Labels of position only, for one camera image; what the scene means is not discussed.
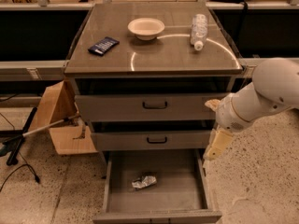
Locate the black and white grabber stick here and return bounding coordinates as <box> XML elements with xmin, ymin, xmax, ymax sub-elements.
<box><xmin>0</xmin><ymin>114</ymin><xmax>79</xmax><ymax>166</ymax></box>

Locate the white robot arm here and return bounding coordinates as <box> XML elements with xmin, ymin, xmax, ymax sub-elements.
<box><xmin>204</xmin><ymin>58</ymin><xmax>299</xmax><ymax>161</ymax></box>

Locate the light wooden box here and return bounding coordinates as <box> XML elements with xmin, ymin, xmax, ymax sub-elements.
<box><xmin>29</xmin><ymin>81</ymin><xmax>96</xmax><ymax>155</ymax></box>

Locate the white paper bowl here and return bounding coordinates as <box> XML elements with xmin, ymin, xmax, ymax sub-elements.
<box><xmin>128</xmin><ymin>18</ymin><xmax>164</xmax><ymax>41</ymax></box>

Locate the clear plastic water bottle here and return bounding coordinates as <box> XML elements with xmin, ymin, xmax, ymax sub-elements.
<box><xmin>190</xmin><ymin>14</ymin><xmax>207</xmax><ymax>51</ymax></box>

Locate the grey metal drawer cabinet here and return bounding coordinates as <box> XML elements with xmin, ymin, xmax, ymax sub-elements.
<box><xmin>64</xmin><ymin>1</ymin><xmax>244</xmax><ymax>170</ymax></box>

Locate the grey middle drawer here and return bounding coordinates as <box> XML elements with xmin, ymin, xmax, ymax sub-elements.
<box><xmin>91</xmin><ymin>130</ymin><xmax>211</xmax><ymax>151</ymax></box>

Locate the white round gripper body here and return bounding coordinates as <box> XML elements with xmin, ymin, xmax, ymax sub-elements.
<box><xmin>216</xmin><ymin>93</ymin><xmax>251</xmax><ymax>133</ymax></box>

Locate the black floor cable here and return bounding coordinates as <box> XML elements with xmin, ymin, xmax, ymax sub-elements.
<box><xmin>0</xmin><ymin>111</ymin><xmax>41</xmax><ymax>193</ymax></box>

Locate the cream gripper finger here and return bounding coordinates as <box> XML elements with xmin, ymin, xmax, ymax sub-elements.
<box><xmin>204</xmin><ymin>126</ymin><xmax>234</xmax><ymax>161</ymax></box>
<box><xmin>205</xmin><ymin>99</ymin><xmax>221</xmax><ymax>111</ymax></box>

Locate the grey top drawer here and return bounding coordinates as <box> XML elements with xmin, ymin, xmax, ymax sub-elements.
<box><xmin>75</xmin><ymin>93</ymin><xmax>226</xmax><ymax>121</ymax></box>

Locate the grey open bottom drawer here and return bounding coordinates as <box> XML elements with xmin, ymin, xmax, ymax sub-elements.
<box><xmin>93</xmin><ymin>149</ymin><xmax>221</xmax><ymax>224</ymax></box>

